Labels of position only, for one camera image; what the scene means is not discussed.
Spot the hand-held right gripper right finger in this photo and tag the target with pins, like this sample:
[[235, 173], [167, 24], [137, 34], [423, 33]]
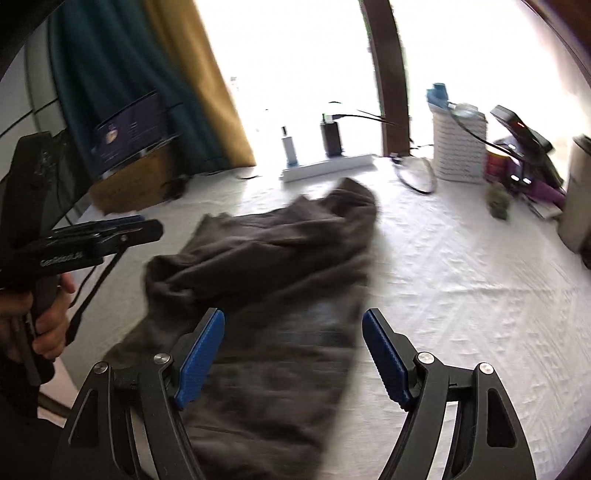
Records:
[[385, 364]]

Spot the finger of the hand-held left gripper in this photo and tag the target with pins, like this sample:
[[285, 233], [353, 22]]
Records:
[[138, 230], [120, 221]]

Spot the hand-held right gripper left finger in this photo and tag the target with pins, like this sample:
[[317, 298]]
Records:
[[201, 364]]

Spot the dark grey t-shirt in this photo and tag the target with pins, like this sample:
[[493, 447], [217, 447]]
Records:
[[277, 286]]

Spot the person's left hand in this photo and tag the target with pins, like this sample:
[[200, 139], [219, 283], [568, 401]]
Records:
[[51, 327]]

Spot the cardboard box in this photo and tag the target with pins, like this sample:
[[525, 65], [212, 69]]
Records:
[[134, 184]]

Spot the white textured tablecloth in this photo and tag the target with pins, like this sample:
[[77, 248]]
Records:
[[461, 300]]

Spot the yellow curtain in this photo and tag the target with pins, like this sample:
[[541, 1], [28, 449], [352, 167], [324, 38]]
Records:
[[207, 92]]

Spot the teal curtain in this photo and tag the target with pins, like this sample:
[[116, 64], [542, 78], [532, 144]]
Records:
[[115, 55]]

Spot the white charger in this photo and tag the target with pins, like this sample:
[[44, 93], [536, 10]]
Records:
[[289, 147]]

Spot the small green cloth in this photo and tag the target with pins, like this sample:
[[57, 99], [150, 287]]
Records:
[[499, 201]]

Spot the white power strip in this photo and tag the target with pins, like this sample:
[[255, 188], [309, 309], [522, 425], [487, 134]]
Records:
[[332, 166]]

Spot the black charger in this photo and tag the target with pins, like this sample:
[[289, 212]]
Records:
[[331, 138]]

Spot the pile of white papers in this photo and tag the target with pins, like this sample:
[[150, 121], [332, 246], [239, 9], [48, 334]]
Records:
[[545, 211]]

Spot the white perforated basket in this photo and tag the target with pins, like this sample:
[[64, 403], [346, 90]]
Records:
[[457, 152]]

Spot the red can with yellow lid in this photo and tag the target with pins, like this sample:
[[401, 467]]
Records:
[[496, 168]]

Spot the steel tumbler with black lid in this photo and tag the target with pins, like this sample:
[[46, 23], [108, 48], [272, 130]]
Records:
[[577, 194]]

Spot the round blue-rimmed lid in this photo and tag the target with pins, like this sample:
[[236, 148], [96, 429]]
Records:
[[466, 110]]

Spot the black device with red light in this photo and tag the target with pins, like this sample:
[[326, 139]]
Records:
[[521, 127]]

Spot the blue plastic container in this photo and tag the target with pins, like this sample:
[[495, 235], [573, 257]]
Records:
[[437, 94]]

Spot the dark window post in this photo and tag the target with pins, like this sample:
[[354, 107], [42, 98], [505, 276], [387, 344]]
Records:
[[390, 69]]

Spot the dark wooden window frame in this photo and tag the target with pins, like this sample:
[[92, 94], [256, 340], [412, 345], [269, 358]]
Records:
[[568, 23]]

